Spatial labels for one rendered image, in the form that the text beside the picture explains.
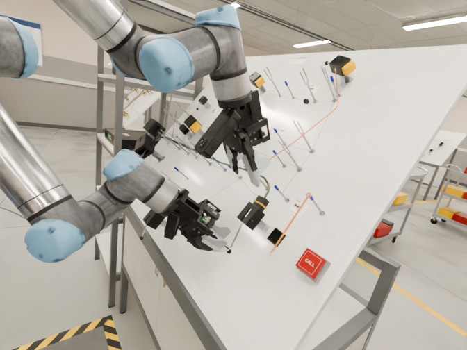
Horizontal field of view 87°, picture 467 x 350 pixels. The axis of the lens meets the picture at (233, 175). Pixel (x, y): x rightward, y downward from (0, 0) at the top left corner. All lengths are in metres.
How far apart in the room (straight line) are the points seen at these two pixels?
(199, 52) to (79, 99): 7.59
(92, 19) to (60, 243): 0.35
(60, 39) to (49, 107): 1.68
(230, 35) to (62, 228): 0.42
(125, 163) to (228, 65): 0.28
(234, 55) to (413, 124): 0.51
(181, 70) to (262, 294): 0.53
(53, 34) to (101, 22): 7.56
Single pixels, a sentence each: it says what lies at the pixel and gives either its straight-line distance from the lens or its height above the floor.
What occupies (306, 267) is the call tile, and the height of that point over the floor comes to 1.10.
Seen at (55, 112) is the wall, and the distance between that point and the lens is 8.06.
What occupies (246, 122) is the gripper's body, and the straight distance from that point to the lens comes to 0.55.
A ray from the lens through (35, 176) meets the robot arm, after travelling 0.52.
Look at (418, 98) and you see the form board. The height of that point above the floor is 1.52.
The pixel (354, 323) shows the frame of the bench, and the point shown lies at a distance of 1.04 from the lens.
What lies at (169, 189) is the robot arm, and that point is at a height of 1.22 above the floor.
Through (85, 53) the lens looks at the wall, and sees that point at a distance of 7.98.
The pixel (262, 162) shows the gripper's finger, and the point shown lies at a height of 1.31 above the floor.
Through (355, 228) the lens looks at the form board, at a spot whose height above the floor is 1.20.
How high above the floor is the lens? 1.43
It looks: 16 degrees down
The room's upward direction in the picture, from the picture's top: 10 degrees clockwise
